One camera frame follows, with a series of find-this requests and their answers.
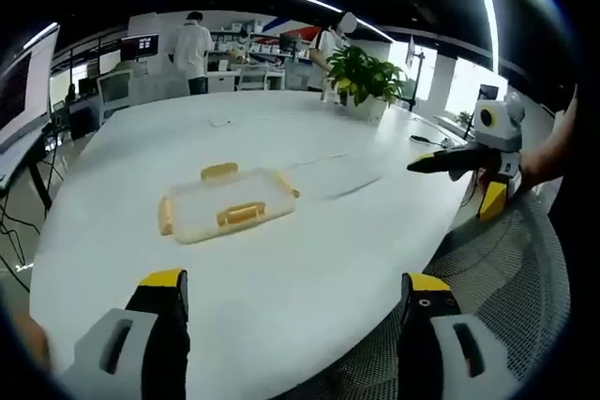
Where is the white counter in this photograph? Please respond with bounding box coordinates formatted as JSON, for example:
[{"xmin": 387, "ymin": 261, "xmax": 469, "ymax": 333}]
[{"xmin": 205, "ymin": 69, "xmax": 287, "ymax": 93}]

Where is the green potted plant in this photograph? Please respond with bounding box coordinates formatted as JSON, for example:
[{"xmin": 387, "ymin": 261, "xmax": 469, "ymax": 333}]
[{"xmin": 324, "ymin": 45, "xmax": 407, "ymax": 123}]

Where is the large dark monitor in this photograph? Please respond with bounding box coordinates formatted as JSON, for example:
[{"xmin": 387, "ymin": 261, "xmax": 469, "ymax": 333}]
[{"xmin": 0, "ymin": 23, "xmax": 61, "ymax": 154}]

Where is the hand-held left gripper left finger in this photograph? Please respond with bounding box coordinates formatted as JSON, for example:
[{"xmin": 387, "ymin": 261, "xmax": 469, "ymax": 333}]
[{"xmin": 58, "ymin": 269, "xmax": 191, "ymax": 400}]

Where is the white office chair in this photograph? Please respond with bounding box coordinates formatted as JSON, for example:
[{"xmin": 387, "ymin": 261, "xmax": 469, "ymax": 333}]
[{"xmin": 96, "ymin": 69, "xmax": 136, "ymax": 116}]

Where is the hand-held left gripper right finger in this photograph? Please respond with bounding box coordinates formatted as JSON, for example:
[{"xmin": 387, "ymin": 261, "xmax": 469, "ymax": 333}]
[{"xmin": 397, "ymin": 272, "xmax": 517, "ymax": 400}]

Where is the grey mesh office chair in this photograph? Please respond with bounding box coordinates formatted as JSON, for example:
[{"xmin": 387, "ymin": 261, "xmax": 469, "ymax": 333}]
[{"xmin": 290, "ymin": 184, "xmax": 574, "ymax": 400}]

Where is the small dark monitor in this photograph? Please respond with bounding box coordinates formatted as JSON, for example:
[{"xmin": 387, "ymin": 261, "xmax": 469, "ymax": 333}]
[{"xmin": 120, "ymin": 33, "xmax": 160, "ymax": 63}]

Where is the black-legged side desk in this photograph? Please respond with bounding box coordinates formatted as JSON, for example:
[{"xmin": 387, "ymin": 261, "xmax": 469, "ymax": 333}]
[{"xmin": 0, "ymin": 127, "xmax": 53, "ymax": 216}]

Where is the clear lid with orange clasps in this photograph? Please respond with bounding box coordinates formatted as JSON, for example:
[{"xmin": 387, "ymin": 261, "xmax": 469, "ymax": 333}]
[{"xmin": 157, "ymin": 160, "xmax": 301, "ymax": 246}]

